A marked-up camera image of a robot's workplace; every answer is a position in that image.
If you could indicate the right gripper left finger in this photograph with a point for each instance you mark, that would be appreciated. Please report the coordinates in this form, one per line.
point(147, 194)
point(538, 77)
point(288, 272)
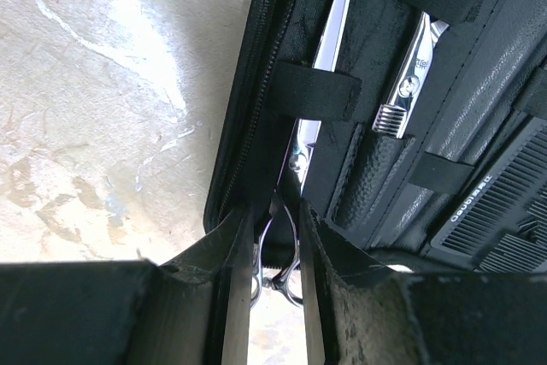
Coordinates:
point(195, 309)

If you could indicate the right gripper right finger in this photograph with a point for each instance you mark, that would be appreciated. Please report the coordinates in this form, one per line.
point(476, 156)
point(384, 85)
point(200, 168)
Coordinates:
point(359, 311)

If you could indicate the silver scissors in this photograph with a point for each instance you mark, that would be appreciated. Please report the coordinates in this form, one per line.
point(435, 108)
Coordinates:
point(419, 61)
point(296, 162)

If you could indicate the black hair comb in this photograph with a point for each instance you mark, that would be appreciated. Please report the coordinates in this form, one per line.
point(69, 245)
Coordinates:
point(500, 225)

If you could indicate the black zip tool case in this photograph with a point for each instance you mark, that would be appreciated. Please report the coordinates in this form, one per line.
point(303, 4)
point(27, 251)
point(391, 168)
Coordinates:
point(415, 128)

